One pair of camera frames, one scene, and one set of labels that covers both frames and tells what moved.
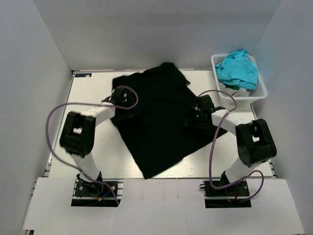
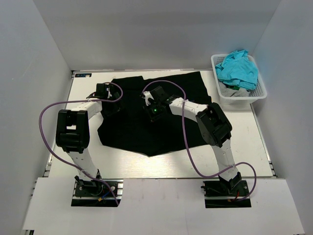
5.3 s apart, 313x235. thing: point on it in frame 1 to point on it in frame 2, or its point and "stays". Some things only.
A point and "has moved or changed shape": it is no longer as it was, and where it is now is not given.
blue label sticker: [83, 75] stays
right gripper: [192, 113] to [147, 109]
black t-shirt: [153, 130] has moved or changed shape
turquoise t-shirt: [237, 69] stays
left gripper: [130, 101] to [116, 109]
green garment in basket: [233, 87] stays
